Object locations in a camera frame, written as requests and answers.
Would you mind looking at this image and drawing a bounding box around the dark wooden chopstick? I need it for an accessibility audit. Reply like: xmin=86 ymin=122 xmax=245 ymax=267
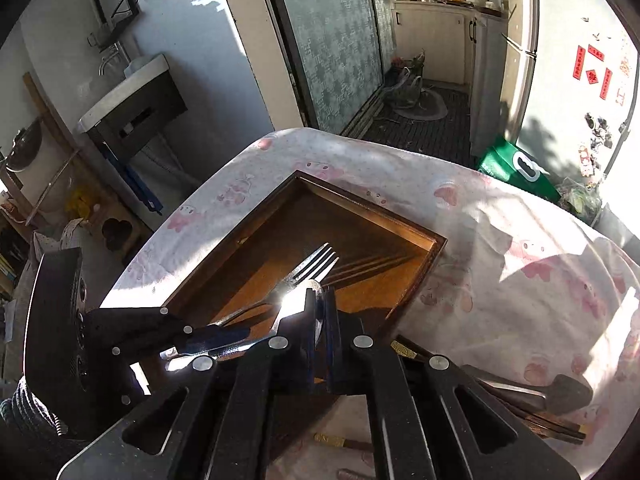
xmin=390 ymin=335 xmax=586 ymax=445
xmin=314 ymin=432 xmax=373 ymax=453

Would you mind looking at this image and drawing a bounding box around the silver fork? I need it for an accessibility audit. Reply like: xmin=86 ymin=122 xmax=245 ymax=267
xmin=160 ymin=243 xmax=338 ymax=370

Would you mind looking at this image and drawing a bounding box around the metal cake server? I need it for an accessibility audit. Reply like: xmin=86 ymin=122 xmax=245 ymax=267
xmin=461 ymin=364 xmax=593 ymax=416

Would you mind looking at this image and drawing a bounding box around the knitted sleeve forearm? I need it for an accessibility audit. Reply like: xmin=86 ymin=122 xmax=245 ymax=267
xmin=1 ymin=376 xmax=64 ymax=439

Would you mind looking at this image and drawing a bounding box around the white kitchen cabinet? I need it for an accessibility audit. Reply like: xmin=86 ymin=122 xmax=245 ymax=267
xmin=392 ymin=1 xmax=506 ymax=86

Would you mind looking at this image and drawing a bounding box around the pink patterned tablecloth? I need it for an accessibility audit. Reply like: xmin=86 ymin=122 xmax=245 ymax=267
xmin=104 ymin=129 xmax=639 ymax=479

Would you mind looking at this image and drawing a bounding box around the dark wooden tray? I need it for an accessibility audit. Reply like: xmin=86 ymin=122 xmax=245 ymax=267
xmin=134 ymin=169 xmax=448 ymax=461

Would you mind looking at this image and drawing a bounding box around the green box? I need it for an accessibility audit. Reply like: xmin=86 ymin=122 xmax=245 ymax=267
xmin=477 ymin=136 xmax=561 ymax=204

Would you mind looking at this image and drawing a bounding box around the white sink basin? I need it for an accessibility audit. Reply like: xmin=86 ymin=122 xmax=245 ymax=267
xmin=72 ymin=54 xmax=169 ymax=136

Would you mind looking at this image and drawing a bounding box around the grey refrigerator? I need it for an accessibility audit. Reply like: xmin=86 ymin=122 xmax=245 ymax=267
xmin=470 ymin=0 xmax=639 ymax=202

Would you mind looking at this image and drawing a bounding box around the patterned sliding door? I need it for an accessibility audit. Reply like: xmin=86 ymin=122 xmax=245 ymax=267
xmin=268 ymin=0 xmax=395 ymax=134

